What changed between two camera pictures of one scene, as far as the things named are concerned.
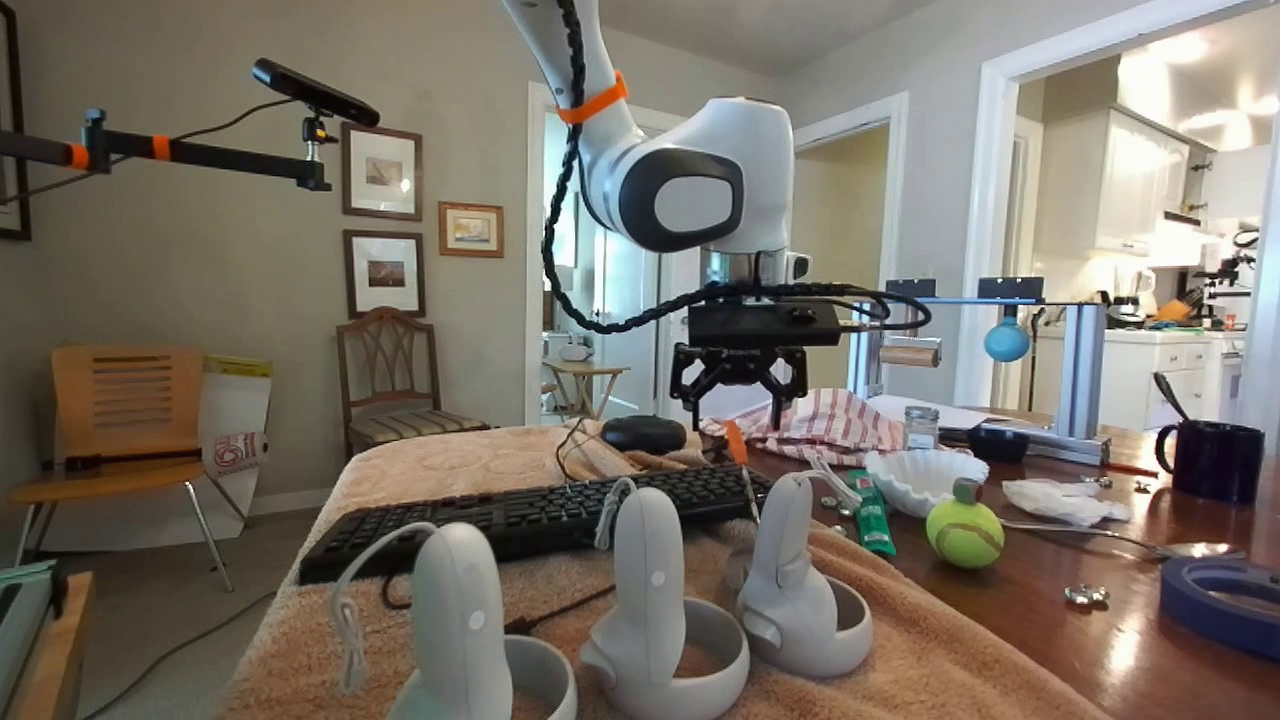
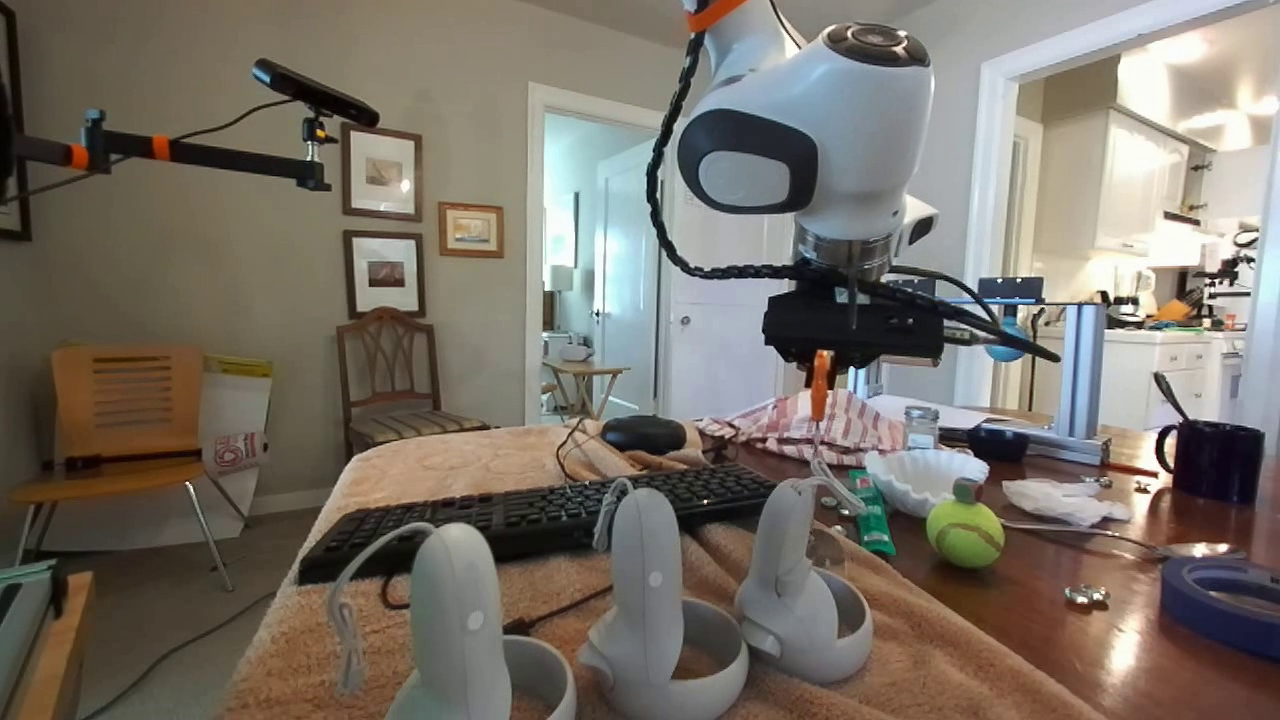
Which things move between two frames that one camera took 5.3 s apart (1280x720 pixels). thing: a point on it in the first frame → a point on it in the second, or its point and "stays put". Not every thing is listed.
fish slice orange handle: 736,446 → 820,376
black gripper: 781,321 → 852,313
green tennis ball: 965,535 stays put
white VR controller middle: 663,653 stays put
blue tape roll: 1226,601 stays put
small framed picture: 468,228 stays put
